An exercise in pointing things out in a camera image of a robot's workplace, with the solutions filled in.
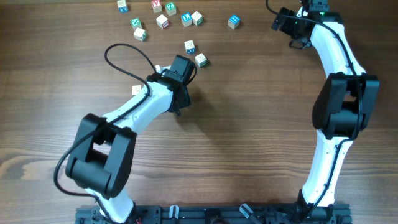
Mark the green-sided picture block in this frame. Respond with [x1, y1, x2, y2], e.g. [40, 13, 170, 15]
[195, 53, 208, 67]
[192, 11, 203, 26]

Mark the green base tower block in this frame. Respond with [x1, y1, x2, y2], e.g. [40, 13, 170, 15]
[132, 85, 142, 96]

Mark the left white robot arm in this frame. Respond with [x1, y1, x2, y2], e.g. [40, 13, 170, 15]
[65, 55, 197, 223]

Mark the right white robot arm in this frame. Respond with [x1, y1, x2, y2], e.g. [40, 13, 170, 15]
[271, 1, 380, 221]

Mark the blue-sided picture block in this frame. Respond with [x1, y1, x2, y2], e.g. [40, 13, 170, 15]
[184, 40, 196, 54]

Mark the plain green-sided wooden block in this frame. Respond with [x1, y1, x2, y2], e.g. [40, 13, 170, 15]
[134, 27, 147, 42]

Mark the red-sided wooden block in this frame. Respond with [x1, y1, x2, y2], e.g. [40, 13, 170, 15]
[156, 14, 169, 29]

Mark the blue L wooden block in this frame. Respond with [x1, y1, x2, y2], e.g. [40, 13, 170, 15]
[181, 12, 193, 27]

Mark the blue far right block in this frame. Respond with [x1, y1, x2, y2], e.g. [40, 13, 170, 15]
[228, 14, 240, 29]

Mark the green N wooden block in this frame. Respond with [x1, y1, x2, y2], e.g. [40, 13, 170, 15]
[131, 17, 142, 30]

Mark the green Z wooden block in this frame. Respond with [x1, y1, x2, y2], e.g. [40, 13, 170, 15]
[165, 2, 177, 16]

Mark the red V wooden block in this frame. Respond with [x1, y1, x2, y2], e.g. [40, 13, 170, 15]
[151, 0, 162, 13]

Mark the blue X wooden block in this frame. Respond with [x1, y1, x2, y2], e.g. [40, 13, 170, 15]
[117, 0, 129, 14]

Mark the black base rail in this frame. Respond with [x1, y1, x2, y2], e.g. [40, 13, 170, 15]
[75, 203, 353, 224]

